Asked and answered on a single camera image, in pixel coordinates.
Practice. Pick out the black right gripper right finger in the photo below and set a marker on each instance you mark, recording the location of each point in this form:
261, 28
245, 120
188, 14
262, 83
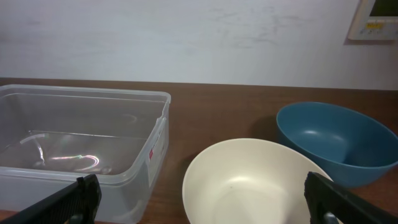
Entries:
329, 202

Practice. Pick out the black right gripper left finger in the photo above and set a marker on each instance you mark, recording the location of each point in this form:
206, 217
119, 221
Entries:
77, 203

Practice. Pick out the blue bowl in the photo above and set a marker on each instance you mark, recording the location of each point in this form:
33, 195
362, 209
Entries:
352, 148

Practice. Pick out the cream bowl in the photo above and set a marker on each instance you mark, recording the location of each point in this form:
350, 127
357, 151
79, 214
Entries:
247, 181

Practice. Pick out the clear plastic storage container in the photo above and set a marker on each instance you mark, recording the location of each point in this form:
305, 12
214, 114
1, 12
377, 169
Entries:
52, 135

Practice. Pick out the white wall control panel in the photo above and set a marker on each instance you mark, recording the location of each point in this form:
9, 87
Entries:
374, 20

